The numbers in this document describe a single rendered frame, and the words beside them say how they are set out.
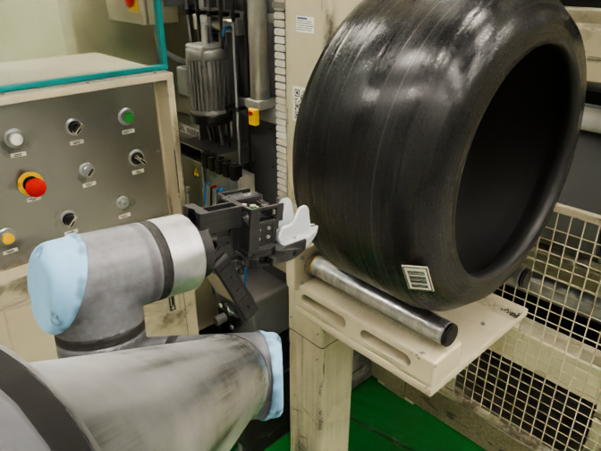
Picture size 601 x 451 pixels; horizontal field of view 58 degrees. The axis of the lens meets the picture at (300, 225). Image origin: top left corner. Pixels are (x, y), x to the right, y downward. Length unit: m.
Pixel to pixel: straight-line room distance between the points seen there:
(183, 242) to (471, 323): 0.77
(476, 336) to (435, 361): 0.20
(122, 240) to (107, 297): 0.06
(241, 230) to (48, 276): 0.23
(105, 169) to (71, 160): 0.08
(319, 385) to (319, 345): 0.13
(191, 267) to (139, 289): 0.06
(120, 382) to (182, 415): 0.04
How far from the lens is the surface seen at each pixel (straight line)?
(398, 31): 0.85
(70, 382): 0.17
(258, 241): 0.66
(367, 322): 1.07
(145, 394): 0.21
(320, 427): 1.57
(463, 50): 0.80
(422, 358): 1.01
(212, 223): 0.63
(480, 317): 1.24
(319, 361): 1.42
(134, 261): 0.57
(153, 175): 1.37
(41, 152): 1.25
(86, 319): 0.57
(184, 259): 0.59
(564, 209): 1.34
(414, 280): 0.86
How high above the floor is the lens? 1.49
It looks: 26 degrees down
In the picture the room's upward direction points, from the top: straight up
